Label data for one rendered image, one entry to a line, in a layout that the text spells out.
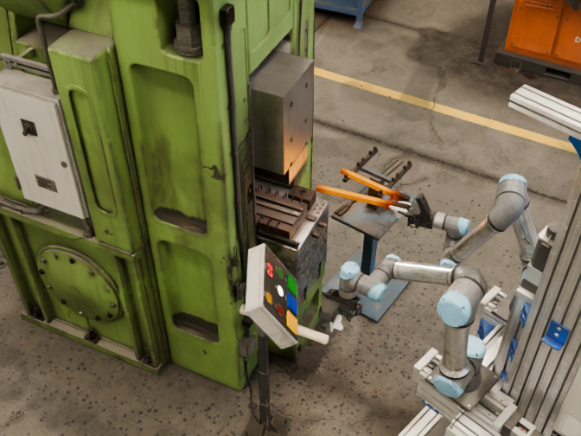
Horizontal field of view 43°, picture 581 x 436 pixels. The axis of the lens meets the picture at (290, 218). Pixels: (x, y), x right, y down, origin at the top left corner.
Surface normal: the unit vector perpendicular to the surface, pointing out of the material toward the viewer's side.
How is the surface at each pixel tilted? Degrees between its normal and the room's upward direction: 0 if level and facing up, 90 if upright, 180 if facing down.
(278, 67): 0
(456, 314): 83
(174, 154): 89
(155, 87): 89
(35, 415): 0
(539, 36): 90
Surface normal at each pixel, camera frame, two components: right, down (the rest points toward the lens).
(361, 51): 0.00, -0.72
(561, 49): -0.48, 0.61
